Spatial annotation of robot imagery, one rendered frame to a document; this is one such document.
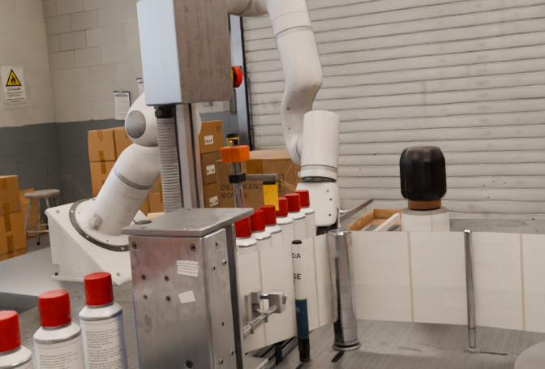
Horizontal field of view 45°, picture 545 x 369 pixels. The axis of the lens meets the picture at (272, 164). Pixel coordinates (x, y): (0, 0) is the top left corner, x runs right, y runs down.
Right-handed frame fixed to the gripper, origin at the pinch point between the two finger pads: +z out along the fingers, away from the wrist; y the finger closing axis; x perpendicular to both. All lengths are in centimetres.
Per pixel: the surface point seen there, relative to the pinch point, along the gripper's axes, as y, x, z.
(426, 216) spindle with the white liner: 29.1, -21.8, -4.3
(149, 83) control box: -15, -46, -24
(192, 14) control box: -3, -54, -32
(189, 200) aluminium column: -12.8, -32.9, -5.3
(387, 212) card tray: -8, 89, -23
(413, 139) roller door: -70, 397, -136
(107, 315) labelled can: 2, -72, 16
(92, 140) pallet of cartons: -294, 262, -108
